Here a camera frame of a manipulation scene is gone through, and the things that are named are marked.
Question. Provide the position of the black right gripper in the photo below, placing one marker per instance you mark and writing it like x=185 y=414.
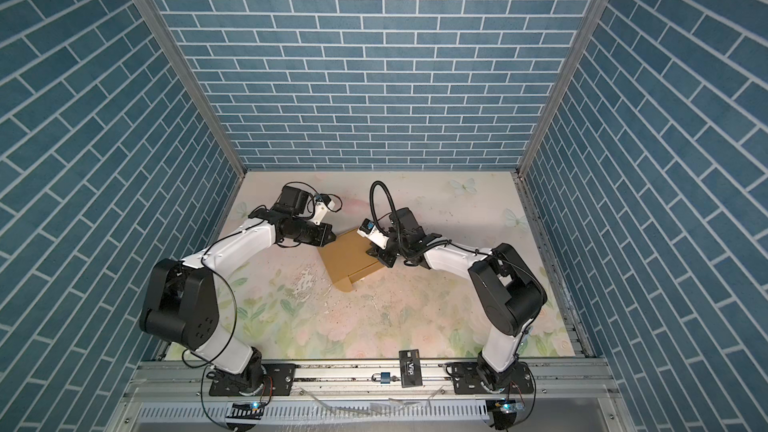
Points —
x=386 y=262

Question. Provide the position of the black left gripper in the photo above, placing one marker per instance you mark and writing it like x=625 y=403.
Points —
x=321 y=237

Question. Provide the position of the brown cardboard box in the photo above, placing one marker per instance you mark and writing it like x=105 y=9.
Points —
x=346 y=260

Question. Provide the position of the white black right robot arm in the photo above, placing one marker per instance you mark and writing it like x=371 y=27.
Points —
x=510 y=294

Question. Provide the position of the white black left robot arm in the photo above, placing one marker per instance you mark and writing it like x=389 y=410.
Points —
x=181 y=302

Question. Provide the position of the black VIP card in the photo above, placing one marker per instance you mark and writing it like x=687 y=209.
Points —
x=410 y=368

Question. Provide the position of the small padlock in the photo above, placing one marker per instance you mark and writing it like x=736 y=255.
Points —
x=382 y=378

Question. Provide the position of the left controller board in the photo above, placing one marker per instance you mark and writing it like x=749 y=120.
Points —
x=242 y=417

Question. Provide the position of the controller board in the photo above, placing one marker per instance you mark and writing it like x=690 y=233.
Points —
x=242 y=417
x=503 y=414

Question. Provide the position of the right controller board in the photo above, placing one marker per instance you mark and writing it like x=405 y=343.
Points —
x=503 y=414

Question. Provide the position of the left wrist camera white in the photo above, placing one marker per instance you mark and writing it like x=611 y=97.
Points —
x=323 y=204

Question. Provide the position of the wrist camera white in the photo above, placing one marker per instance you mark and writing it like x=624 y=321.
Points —
x=371 y=232
x=323 y=204

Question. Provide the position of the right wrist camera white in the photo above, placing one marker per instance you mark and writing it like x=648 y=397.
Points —
x=371 y=232

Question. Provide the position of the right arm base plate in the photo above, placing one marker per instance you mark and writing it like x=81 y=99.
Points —
x=474 y=378

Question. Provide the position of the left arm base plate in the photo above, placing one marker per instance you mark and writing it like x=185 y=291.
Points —
x=274 y=379

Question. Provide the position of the aluminium front rail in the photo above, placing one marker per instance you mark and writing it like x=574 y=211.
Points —
x=542 y=378

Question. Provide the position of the white slotted cable duct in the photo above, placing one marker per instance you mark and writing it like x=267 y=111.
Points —
x=305 y=412

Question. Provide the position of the aluminium corner post right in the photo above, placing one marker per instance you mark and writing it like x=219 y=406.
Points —
x=581 y=40

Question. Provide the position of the aluminium corner post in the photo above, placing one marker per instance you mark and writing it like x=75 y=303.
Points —
x=581 y=40
x=169 y=46

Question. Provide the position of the aluminium corner post left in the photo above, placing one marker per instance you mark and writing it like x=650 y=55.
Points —
x=169 y=46

